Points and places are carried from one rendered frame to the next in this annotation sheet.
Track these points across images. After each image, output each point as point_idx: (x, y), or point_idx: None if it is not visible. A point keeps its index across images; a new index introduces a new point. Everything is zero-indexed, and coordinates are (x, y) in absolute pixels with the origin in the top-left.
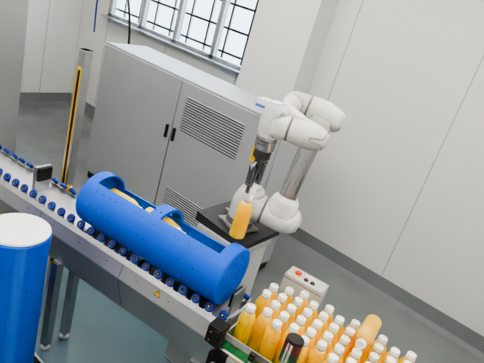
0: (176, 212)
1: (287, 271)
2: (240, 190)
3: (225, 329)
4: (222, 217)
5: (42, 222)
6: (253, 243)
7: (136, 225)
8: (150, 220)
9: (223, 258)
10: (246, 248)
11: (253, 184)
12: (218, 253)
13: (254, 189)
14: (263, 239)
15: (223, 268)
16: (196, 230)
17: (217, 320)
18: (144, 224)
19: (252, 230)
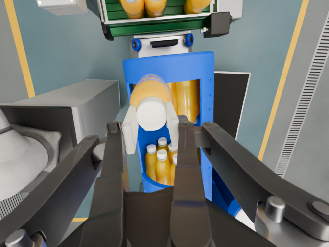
0: (168, 186)
1: (69, 3)
2: (7, 193)
3: (223, 12)
4: (54, 167)
5: (239, 220)
6: (41, 108)
7: (211, 186)
8: (207, 184)
9: (204, 66)
10: (60, 107)
11: (133, 143)
12: (202, 79)
13: (133, 120)
14: (15, 107)
15: (211, 55)
16: (140, 153)
17: (218, 30)
18: (210, 183)
19: (22, 127)
